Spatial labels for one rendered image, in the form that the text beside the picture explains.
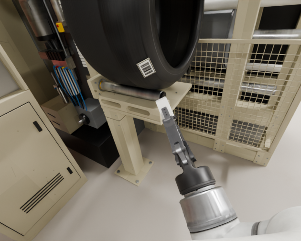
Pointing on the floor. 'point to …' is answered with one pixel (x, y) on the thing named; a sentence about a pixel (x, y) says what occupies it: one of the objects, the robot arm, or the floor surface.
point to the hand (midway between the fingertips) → (165, 110)
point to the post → (123, 136)
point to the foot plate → (136, 180)
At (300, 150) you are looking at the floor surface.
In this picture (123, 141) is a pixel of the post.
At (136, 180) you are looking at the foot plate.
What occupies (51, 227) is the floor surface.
